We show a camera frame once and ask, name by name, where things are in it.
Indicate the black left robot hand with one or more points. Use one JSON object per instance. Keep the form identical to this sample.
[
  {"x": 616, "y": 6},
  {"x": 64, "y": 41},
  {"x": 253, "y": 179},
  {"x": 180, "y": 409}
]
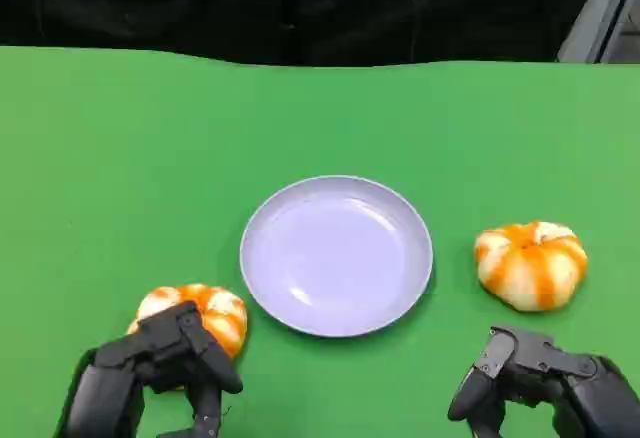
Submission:
[{"x": 165, "y": 343}]

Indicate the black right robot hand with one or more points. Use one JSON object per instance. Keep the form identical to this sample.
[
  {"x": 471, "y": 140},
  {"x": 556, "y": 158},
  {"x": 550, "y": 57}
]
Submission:
[{"x": 530, "y": 363}]

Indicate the orange and white bread roll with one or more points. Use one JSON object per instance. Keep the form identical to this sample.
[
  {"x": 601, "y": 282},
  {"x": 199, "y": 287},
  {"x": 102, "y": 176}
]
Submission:
[
  {"x": 530, "y": 265},
  {"x": 220, "y": 315}
]

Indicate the lilac plate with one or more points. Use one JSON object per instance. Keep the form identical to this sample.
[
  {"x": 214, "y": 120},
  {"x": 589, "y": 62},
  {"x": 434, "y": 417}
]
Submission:
[{"x": 336, "y": 256}]

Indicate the green cloth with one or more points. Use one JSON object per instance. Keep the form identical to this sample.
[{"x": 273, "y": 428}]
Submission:
[{"x": 320, "y": 158}]

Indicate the black curtain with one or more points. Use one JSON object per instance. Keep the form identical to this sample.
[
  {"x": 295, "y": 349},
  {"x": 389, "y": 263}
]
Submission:
[{"x": 280, "y": 3}]

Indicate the grey metal frame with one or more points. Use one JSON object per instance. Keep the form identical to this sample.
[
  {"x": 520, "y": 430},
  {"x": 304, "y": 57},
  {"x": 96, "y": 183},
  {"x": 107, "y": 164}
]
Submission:
[{"x": 600, "y": 18}]

